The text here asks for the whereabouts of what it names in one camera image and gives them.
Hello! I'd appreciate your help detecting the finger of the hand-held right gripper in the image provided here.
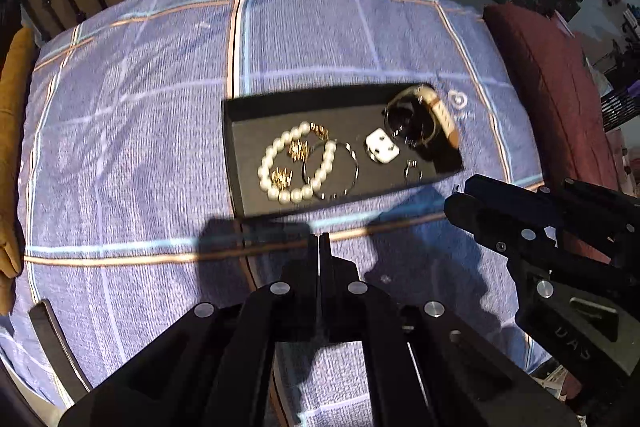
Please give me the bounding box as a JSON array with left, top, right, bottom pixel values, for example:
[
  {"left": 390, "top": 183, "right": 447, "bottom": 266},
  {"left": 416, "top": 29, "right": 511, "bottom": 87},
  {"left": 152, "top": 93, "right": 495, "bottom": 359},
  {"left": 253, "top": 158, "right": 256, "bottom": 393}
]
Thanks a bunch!
[
  {"left": 562, "top": 178, "right": 640, "bottom": 242},
  {"left": 443, "top": 174, "right": 558, "bottom": 269}
]

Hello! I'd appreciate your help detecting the black glossy bar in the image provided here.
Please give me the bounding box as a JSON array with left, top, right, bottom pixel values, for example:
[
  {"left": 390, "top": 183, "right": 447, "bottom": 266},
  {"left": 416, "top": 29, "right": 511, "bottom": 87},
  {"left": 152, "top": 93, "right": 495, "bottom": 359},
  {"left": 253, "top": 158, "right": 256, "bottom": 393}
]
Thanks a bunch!
[{"left": 28, "top": 299, "right": 94, "bottom": 406}]

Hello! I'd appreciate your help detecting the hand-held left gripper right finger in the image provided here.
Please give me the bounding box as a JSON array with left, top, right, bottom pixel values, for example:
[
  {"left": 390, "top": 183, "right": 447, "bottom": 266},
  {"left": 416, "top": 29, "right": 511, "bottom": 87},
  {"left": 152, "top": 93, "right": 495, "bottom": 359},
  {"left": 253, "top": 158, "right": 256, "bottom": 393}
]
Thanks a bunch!
[{"left": 319, "top": 232, "right": 582, "bottom": 427}]

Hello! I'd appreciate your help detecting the mustard yellow cushion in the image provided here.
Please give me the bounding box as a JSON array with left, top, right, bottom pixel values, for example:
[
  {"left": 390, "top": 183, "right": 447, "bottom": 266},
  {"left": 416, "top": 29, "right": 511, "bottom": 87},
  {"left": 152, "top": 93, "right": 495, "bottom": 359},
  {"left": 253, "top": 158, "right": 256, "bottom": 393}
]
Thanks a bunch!
[{"left": 0, "top": 26, "right": 37, "bottom": 314}]

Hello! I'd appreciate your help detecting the white earring card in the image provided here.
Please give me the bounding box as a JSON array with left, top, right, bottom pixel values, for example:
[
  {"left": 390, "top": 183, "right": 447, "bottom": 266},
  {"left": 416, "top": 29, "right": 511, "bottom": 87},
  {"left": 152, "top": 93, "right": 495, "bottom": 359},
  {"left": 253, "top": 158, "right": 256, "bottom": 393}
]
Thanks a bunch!
[{"left": 364, "top": 129, "right": 401, "bottom": 164}]

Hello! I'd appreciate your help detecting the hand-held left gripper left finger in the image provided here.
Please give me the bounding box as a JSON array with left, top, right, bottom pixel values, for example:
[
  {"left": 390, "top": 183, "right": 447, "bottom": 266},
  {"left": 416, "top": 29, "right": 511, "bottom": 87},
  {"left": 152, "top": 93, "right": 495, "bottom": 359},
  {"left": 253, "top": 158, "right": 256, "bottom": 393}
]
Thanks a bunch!
[{"left": 59, "top": 233, "right": 319, "bottom": 427}]

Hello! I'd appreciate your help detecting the wristwatch with beige strap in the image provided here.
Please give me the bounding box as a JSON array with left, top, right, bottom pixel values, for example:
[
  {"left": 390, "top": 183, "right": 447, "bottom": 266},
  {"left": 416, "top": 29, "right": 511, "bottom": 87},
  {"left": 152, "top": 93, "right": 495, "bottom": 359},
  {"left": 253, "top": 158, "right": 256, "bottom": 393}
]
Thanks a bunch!
[{"left": 383, "top": 85, "right": 461, "bottom": 153}]

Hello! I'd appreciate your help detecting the maroon cushion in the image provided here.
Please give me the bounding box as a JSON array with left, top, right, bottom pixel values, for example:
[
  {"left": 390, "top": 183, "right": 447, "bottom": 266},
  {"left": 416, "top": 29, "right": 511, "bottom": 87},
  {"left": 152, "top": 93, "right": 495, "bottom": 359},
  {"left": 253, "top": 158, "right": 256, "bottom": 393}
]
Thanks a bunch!
[{"left": 482, "top": 3, "right": 632, "bottom": 260}]

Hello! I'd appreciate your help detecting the thin silver bangle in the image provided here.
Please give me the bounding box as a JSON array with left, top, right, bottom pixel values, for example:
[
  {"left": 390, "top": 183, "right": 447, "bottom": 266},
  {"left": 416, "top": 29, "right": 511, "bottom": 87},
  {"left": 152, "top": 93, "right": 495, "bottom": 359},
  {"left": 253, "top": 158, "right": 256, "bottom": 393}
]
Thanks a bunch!
[{"left": 302, "top": 140, "right": 360, "bottom": 199}]

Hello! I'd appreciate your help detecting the black box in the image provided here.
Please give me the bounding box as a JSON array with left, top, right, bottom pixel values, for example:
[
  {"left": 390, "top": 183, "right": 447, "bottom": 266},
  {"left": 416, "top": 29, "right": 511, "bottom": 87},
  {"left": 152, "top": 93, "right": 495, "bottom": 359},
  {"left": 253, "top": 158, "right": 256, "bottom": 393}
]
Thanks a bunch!
[{"left": 221, "top": 81, "right": 469, "bottom": 221}]

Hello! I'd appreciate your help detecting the white pearl bracelet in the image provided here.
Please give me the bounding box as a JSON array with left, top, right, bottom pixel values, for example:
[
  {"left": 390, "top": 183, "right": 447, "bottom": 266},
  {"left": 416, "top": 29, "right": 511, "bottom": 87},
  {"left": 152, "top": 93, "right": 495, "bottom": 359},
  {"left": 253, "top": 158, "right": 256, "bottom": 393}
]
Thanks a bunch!
[{"left": 257, "top": 121, "right": 337, "bottom": 206}]

